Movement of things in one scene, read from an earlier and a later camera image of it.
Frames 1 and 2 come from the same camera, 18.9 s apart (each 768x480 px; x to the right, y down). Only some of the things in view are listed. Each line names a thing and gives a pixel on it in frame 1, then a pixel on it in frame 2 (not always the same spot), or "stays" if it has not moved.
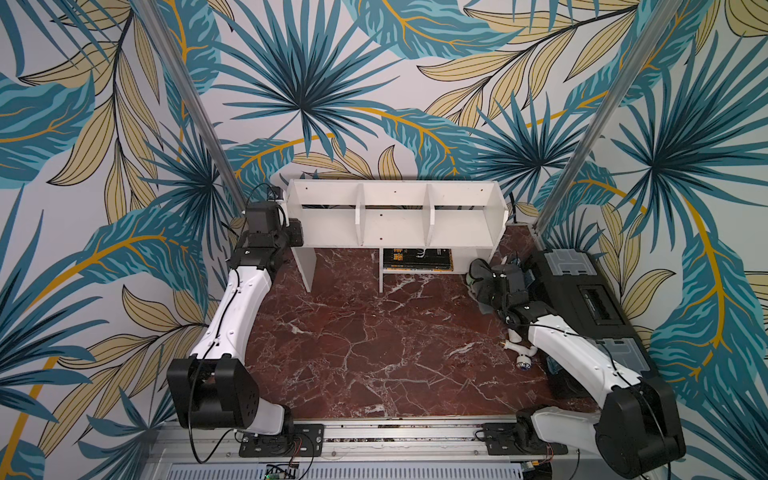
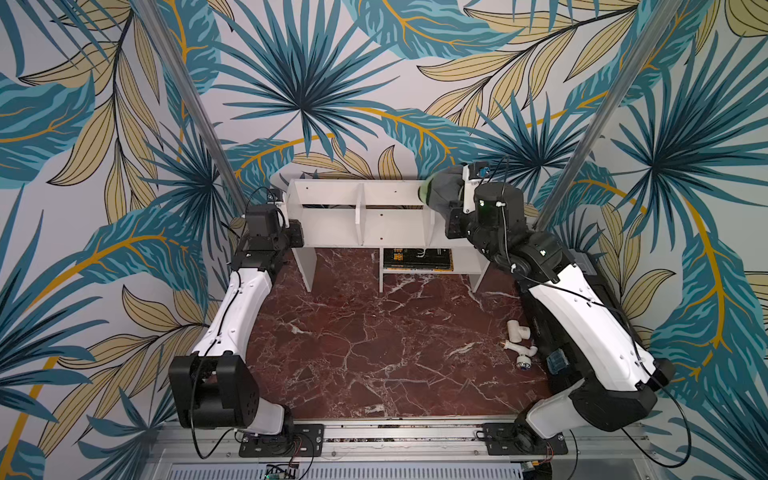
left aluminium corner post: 214,137 stays
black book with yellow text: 418,259 stays
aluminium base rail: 409,444 stays
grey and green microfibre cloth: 479,270 → 442,187
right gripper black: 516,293 → 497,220
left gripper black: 295,236 stays
